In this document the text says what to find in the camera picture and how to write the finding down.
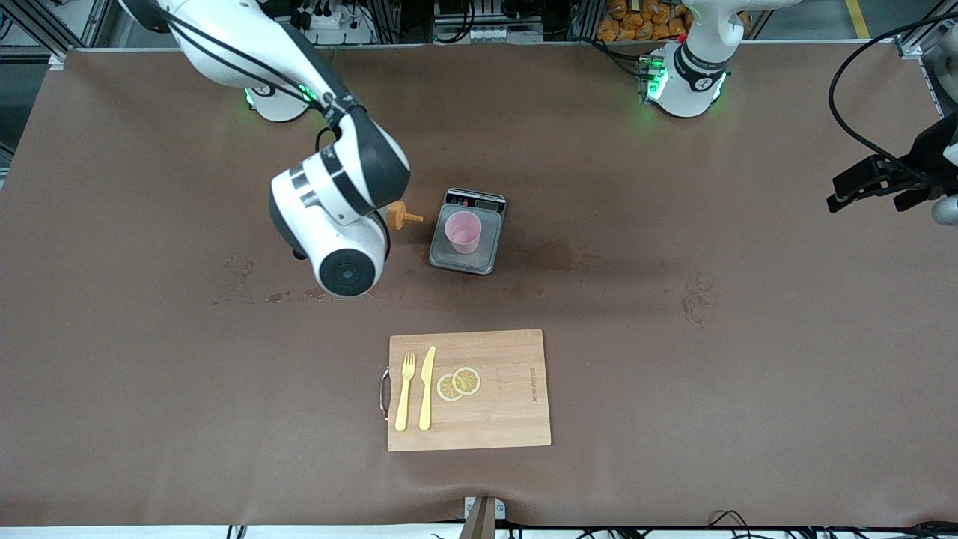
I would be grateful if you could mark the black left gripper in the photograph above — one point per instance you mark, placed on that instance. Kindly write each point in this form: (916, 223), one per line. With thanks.
(926, 157)

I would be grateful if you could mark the pink plastic cup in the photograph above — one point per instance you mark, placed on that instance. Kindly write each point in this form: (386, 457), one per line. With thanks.
(464, 232)

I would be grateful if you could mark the clear sauce bottle orange cap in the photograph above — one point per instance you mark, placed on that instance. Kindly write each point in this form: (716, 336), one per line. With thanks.
(400, 215)

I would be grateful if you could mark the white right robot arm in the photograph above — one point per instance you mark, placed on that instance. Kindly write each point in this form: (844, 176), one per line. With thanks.
(337, 187)

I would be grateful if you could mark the orange snack bags pile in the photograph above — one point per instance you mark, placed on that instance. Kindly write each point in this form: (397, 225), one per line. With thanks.
(644, 19)

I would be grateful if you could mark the brown table mat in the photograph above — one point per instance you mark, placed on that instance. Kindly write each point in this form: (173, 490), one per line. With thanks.
(673, 419)

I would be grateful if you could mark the silver digital kitchen scale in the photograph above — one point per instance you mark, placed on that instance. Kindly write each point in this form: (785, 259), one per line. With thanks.
(486, 254)

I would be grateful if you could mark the lemon slice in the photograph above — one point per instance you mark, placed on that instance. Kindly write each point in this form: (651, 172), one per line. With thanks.
(468, 380)

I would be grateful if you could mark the yellow plastic knife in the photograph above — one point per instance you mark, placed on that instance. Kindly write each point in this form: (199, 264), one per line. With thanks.
(426, 389)

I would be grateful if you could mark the yellow plastic fork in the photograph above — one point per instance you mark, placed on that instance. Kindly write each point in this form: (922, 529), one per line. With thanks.
(404, 397)

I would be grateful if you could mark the white power strip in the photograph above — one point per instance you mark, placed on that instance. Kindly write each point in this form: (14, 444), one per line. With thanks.
(329, 22)

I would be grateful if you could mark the aluminium frame rail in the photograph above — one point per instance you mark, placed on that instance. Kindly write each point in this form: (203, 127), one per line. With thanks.
(52, 30)
(924, 46)

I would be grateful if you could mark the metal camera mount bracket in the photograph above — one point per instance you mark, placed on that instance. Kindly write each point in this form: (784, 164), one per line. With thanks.
(483, 516)

